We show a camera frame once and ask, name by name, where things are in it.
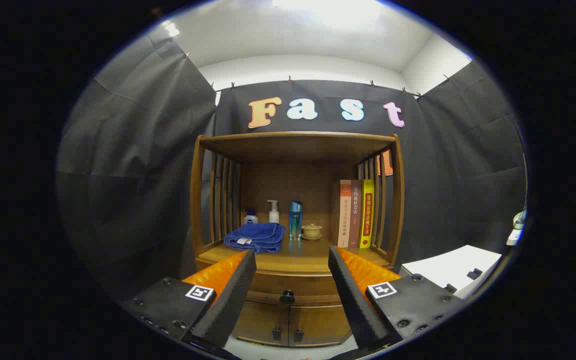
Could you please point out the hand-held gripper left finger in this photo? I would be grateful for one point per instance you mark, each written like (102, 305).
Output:
(228, 300)

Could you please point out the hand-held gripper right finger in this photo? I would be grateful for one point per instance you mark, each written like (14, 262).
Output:
(355, 300)

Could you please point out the wooden drawer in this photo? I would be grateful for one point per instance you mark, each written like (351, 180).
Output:
(308, 285)

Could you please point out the wooden cabinet door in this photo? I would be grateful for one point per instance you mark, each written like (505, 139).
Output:
(258, 320)
(318, 325)

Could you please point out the wooden countertop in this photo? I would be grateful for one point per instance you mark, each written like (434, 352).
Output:
(303, 255)

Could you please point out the white side cabinet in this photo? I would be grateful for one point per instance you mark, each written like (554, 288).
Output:
(448, 265)

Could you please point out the wooden cabinet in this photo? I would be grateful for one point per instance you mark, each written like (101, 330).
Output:
(298, 150)

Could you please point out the folded blue towel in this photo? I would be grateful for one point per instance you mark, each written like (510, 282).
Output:
(258, 235)

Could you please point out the yellow lidded teacup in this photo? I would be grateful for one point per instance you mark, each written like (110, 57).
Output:
(311, 231)

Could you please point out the small blue-capped white bottle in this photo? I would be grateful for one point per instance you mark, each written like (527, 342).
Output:
(251, 219)

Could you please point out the brown book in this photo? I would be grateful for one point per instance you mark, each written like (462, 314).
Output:
(356, 215)

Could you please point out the orange and white book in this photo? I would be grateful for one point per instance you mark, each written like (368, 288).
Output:
(344, 215)

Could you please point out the yellow book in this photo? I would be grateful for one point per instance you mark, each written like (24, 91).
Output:
(366, 215)

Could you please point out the white pump bottle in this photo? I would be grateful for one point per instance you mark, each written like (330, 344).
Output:
(273, 215)

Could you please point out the tall blue glass bottle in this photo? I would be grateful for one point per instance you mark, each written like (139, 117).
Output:
(295, 220)

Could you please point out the white plastic device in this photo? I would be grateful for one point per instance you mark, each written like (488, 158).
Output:
(515, 235)

